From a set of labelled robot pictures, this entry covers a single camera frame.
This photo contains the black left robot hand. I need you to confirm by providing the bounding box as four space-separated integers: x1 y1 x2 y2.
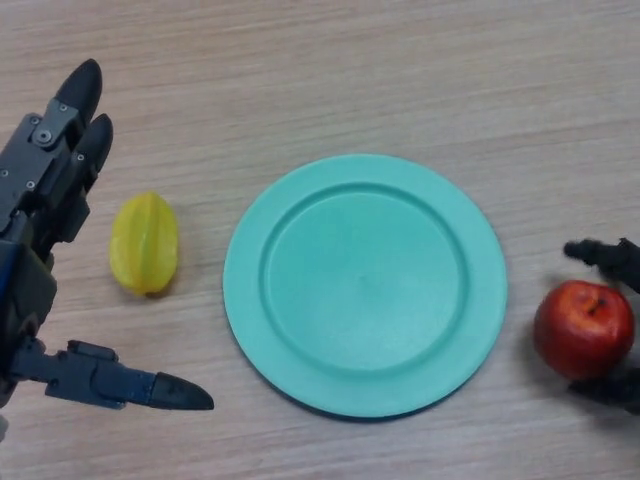
0 58 215 414

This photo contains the green round plate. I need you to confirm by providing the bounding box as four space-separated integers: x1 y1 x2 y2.
222 153 509 423

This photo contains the red apple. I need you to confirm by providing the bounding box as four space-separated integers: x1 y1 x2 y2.
532 279 636 382

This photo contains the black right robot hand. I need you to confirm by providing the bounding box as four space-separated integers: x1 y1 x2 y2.
563 238 640 414

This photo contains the yellow starfruit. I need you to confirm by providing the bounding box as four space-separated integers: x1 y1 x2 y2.
109 190 180 297

